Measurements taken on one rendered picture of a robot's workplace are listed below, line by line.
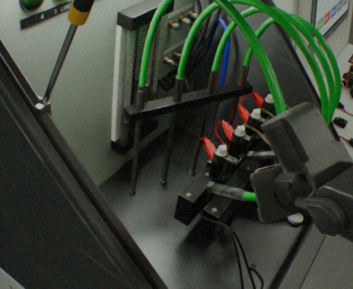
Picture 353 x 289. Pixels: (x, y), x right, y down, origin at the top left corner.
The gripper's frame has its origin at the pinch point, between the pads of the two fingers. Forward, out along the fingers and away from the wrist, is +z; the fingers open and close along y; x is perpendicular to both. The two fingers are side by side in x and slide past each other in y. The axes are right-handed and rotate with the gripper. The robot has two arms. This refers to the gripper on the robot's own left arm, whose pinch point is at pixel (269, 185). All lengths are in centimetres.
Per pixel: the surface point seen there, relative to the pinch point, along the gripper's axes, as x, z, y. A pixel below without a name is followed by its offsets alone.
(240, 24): -22.6, -7.3, 1.0
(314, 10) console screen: -36, 39, -38
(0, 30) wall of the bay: -31.1, 0.2, 33.2
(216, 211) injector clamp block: 5.8, 24.6, 3.9
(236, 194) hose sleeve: 0.7, 5.7, 3.9
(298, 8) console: -35, 31, -29
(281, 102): -11.1, -8.8, -1.1
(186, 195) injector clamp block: 1.4, 27.5, 8.8
